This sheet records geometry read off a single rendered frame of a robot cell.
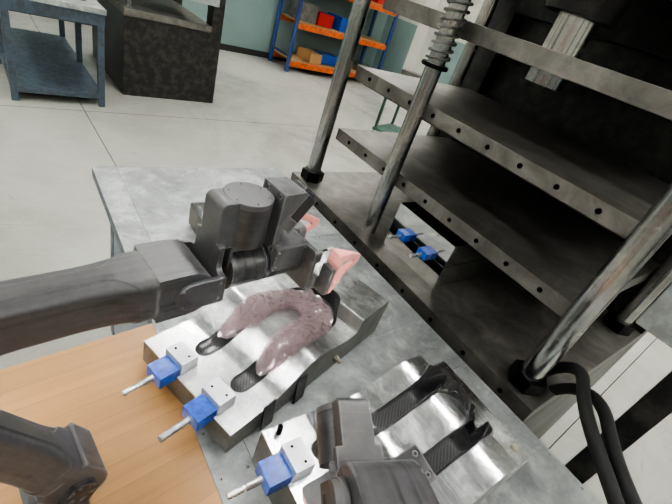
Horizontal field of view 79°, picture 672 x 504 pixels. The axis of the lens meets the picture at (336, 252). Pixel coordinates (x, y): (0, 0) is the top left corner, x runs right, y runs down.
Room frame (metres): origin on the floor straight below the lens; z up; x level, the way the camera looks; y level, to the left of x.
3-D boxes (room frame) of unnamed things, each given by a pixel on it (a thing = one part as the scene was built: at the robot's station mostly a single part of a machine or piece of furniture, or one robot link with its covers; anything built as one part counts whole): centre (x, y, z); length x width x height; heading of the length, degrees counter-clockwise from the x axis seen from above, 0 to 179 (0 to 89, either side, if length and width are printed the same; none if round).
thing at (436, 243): (1.44, -0.43, 0.87); 0.50 x 0.27 x 0.17; 135
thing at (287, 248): (0.45, 0.07, 1.25); 0.07 x 0.06 x 0.11; 53
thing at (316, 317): (0.67, 0.06, 0.90); 0.26 x 0.18 x 0.08; 153
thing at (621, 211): (1.56, -0.48, 1.27); 1.10 x 0.74 x 0.05; 45
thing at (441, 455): (0.48, -0.24, 0.92); 0.35 x 0.16 x 0.09; 135
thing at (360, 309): (0.67, 0.06, 0.86); 0.50 x 0.26 x 0.11; 153
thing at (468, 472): (0.48, -0.25, 0.87); 0.50 x 0.26 x 0.14; 135
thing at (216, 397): (0.41, 0.13, 0.86); 0.13 x 0.05 x 0.05; 153
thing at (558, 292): (1.56, -0.48, 1.02); 1.10 x 0.74 x 0.05; 45
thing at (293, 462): (0.33, -0.02, 0.89); 0.13 x 0.05 x 0.05; 135
